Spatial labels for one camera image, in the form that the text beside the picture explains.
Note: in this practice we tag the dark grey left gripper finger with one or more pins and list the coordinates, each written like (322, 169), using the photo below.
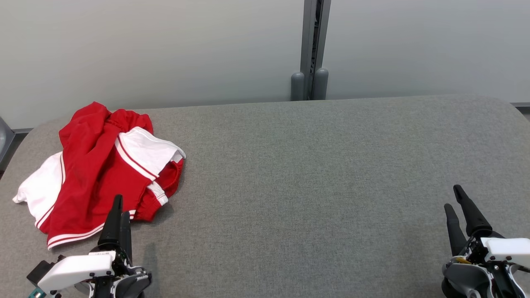
(126, 238)
(112, 225)

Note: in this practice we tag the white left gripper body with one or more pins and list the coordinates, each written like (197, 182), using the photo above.
(74, 269)

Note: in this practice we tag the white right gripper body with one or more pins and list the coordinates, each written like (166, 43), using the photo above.
(505, 250)

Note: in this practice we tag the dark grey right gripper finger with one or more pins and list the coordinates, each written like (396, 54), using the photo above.
(474, 221)
(455, 236)

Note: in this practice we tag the red jersey with white panels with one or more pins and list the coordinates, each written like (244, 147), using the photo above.
(83, 186)

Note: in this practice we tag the red shorts with white stripe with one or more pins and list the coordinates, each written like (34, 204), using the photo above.
(143, 151)

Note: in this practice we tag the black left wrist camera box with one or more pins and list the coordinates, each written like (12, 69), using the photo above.
(37, 271)

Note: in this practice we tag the grey metal cart frame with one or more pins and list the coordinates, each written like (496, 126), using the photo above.
(3, 140)

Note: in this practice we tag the grey cylindrical post foot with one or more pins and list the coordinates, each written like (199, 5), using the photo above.
(321, 85)
(297, 87)

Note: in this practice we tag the grey metal partition post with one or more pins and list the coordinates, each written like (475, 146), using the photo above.
(314, 37)

